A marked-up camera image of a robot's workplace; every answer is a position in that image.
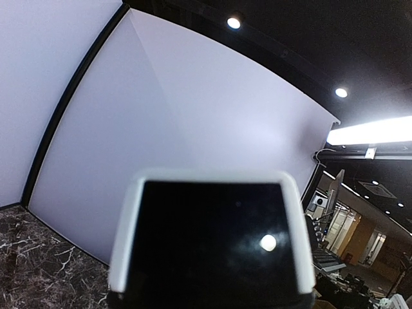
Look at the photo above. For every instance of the bright ceiling light panel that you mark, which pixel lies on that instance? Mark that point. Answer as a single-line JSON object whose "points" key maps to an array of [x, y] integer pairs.
{"points": [[382, 131]]}

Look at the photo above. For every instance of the white remote control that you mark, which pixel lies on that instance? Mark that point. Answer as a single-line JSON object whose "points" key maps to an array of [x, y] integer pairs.
{"points": [[194, 224]]}

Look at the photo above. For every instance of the round ceiling light far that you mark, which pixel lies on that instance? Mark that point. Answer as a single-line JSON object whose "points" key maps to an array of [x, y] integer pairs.
{"points": [[341, 92]]}

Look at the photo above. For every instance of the left black frame post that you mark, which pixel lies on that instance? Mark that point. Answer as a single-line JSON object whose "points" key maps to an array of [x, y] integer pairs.
{"points": [[65, 99]]}

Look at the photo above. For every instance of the round ceiling light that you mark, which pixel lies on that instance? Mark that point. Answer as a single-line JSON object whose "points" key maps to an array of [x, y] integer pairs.
{"points": [[234, 22], [341, 92]]}

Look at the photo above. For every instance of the round ceiling light near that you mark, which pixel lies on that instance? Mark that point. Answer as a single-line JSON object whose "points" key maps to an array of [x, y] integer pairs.
{"points": [[234, 22]]}

